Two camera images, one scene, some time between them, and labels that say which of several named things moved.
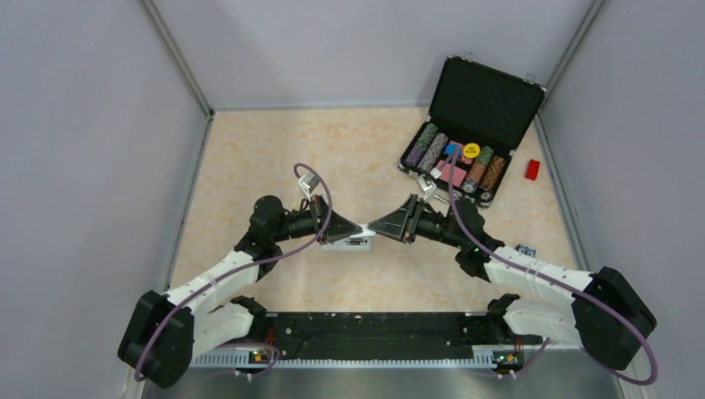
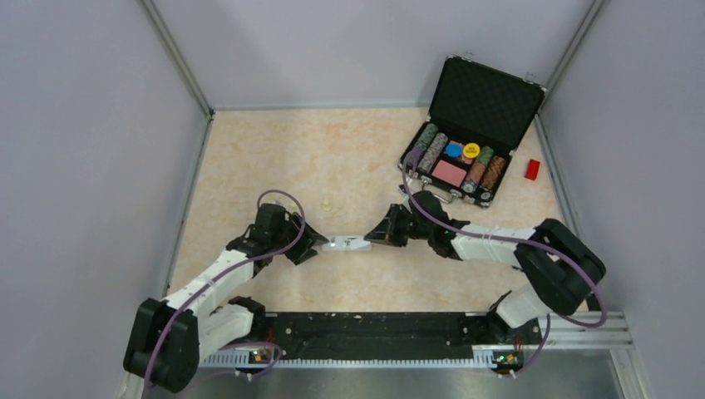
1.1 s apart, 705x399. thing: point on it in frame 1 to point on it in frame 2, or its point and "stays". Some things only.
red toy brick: x=532 y=169 stays
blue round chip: x=454 y=150 stays
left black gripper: x=338 y=227 to x=303 y=251
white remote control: x=362 y=241 stays
